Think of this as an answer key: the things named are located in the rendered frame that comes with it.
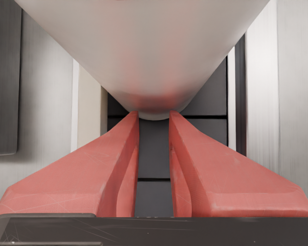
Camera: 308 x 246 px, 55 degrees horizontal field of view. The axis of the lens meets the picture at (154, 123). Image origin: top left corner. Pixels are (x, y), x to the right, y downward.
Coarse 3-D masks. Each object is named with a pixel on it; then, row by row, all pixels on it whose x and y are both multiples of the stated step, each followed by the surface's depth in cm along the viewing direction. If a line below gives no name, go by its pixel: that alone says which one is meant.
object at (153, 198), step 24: (216, 72) 18; (216, 96) 18; (120, 120) 18; (144, 120) 18; (168, 120) 18; (192, 120) 18; (216, 120) 18; (144, 144) 18; (168, 144) 18; (144, 168) 18; (168, 168) 18; (144, 192) 18; (168, 192) 18; (144, 216) 18; (168, 216) 18
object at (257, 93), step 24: (264, 24) 10; (240, 48) 11; (264, 48) 10; (240, 72) 11; (264, 72) 10; (240, 96) 11; (264, 96) 10; (240, 120) 11; (264, 120) 10; (240, 144) 11; (264, 144) 10
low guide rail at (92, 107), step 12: (84, 72) 15; (84, 84) 15; (96, 84) 15; (84, 96) 15; (96, 96) 15; (84, 108) 15; (96, 108) 15; (84, 120) 15; (96, 120) 15; (84, 132) 15; (96, 132) 15; (84, 144) 15
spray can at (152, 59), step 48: (48, 0) 3; (96, 0) 3; (144, 0) 3; (192, 0) 3; (240, 0) 3; (96, 48) 4; (144, 48) 4; (192, 48) 4; (144, 96) 8; (192, 96) 12
